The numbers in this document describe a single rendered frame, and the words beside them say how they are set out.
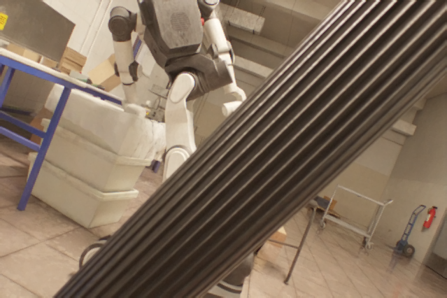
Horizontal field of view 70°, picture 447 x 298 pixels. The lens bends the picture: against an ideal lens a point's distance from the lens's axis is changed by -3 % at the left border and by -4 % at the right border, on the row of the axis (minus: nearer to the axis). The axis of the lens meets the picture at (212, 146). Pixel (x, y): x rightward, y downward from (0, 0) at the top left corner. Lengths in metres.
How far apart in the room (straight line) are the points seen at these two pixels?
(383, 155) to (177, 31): 10.94
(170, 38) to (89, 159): 0.86
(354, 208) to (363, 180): 0.98
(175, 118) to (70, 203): 0.87
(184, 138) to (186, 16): 0.54
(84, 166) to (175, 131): 0.69
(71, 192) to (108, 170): 0.27
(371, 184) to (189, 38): 10.80
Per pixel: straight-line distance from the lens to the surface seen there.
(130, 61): 1.72
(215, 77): 1.51
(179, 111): 1.49
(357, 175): 11.81
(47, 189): 2.16
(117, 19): 1.58
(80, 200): 2.00
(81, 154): 2.00
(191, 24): 1.54
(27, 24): 1.74
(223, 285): 1.51
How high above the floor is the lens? 0.75
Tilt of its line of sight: 2 degrees down
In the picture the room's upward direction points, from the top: 23 degrees clockwise
